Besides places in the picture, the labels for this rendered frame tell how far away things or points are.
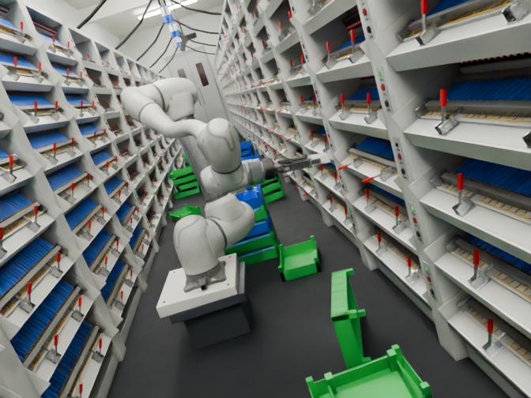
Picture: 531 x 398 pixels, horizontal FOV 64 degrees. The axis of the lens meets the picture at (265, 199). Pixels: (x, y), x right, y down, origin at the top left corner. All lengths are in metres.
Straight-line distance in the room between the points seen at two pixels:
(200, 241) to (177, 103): 0.57
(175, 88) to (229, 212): 0.56
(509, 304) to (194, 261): 1.15
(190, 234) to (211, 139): 0.55
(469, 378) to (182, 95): 1.43
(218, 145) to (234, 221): 0.61
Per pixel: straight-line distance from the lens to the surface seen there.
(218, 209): 1.83
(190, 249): 1.75
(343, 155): 1.85
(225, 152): 1.32
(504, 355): 1.24
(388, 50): 1.14
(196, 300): 1.76
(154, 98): 1.80
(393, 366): 1.30
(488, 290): 1.13
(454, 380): 1.42
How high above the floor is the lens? 0.94
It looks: 15 degrees down
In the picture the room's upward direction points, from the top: 18 degrees counter-clockwise
